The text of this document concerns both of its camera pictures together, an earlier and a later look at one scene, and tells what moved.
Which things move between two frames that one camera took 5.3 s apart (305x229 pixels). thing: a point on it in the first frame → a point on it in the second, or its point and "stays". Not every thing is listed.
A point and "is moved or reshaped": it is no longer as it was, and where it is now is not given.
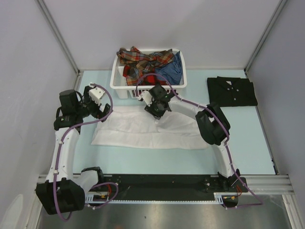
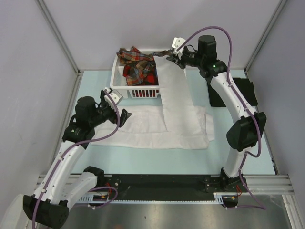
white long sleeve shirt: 133,126 is moved or reshaped
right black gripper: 150,109 → 179,63
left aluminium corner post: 61,38 stays
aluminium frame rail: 269,183 stays
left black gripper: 98,113 → 114,118
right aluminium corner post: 266,32 stays
